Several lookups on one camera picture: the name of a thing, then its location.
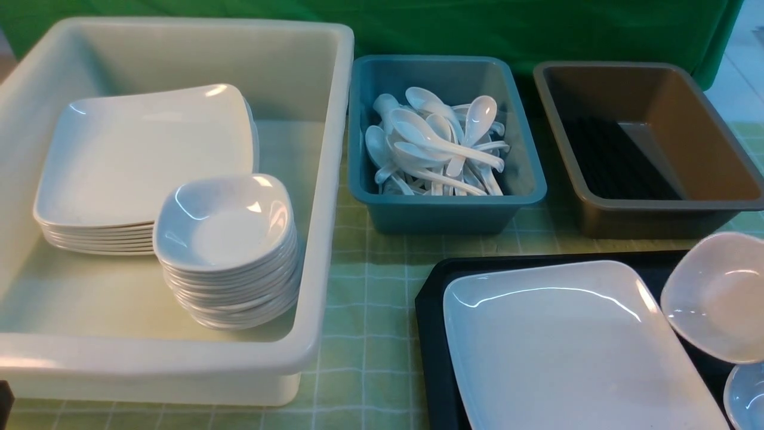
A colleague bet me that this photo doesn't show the large white square rice plate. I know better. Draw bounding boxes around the large white square rice plate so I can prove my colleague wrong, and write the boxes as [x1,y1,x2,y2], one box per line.
[443,260,728,429]

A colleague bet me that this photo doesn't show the white small bowl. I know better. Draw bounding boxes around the white small bowl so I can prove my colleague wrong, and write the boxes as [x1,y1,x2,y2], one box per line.
[660,232,763,364]
[723,364,763,429]

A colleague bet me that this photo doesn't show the white soup spoon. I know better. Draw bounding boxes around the white soup spoon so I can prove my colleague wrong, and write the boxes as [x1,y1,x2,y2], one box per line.
[387,108,505,172]

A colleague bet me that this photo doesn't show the pile of white soup spoons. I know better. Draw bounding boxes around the pile of white soup spoons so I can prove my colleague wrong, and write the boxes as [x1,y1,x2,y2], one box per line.
[363,87,510,196]

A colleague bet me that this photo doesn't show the teal plastic bin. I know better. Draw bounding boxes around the teal plastic bin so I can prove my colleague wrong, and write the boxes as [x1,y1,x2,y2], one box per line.
[347,54,547,236]

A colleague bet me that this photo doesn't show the green checkered tablecloth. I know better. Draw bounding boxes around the green checkered tablecloth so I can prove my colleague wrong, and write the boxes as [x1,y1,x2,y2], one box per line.
[0,117,764,430]

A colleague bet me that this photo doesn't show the stack of white small bowls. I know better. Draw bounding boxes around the stack of white small bowls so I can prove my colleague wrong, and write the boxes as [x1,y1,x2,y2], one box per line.
[153,174,304,330]

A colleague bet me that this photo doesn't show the black serving tray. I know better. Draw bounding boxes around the black serving tray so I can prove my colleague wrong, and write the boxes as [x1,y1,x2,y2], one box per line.
[415,251,742,429]

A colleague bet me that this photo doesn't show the black chopsticks in bin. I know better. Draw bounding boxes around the black chopsticks in bin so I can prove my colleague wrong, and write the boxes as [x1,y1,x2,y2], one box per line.
[562,116,683,201]

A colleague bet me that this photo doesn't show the brown plastic bin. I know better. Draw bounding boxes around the brown plastic bin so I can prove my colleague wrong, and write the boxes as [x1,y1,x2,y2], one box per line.
[533,61,762,239]

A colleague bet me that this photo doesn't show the stack of white square plates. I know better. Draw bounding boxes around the stack of white square plates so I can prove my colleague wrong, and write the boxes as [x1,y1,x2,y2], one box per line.
[33,84,260,256]

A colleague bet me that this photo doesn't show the large white plastic tub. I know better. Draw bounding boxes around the large white plastic tub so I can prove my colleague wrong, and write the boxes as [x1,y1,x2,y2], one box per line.
[2,17,354,406]

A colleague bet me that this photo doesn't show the green backdrop cloth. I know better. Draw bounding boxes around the green backdrop cloth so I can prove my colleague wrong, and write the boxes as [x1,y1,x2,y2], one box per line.
[1,1,743,90]

